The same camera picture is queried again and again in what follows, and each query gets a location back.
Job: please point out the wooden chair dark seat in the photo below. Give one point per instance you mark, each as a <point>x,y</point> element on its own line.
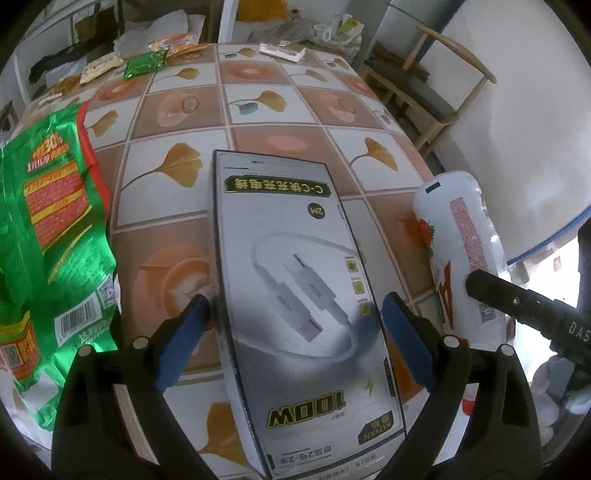
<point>425,92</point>

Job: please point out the black cloth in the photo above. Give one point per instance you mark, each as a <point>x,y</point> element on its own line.
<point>51,60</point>

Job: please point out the white drink bottle red cap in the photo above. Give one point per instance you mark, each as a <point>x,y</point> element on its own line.
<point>461,230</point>

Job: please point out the small green packet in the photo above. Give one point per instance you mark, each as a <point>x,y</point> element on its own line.
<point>145,63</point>

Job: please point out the small yellow sachet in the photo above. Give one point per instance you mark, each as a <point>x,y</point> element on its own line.
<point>60,87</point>

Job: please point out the dark wooden stool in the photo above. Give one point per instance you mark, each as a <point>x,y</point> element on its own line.
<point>392,55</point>

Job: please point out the white plastic bags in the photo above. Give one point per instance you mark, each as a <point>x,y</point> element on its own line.
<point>337,32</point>

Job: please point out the white mattress blue edge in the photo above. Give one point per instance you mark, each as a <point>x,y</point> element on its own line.
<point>531,115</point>

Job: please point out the yellow plastic bag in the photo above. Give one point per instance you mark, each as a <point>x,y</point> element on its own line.
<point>258,7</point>

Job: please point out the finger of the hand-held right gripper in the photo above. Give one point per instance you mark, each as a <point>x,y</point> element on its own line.
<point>503,295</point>

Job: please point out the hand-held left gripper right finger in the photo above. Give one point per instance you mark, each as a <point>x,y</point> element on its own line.
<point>406,341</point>

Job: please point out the green orange snack bag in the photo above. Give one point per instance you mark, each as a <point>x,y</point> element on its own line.
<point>60,207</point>

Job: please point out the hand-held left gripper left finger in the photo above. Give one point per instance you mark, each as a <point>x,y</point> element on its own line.
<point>178,341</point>

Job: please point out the white sack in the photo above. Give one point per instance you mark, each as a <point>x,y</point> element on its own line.
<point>138,34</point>

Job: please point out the yellow snack packet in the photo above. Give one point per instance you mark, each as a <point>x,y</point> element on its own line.
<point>101,67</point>

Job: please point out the grey plastic bag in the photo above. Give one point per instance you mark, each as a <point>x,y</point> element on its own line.
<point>281,30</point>

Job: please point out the grey refrigerator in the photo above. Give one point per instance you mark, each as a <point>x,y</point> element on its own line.
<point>376,27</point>

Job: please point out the orange white biscuit packet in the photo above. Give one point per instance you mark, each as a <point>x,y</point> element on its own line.
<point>178,41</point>

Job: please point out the ginkgo patterned tablecloth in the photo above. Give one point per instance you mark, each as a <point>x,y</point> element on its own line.
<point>277,120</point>

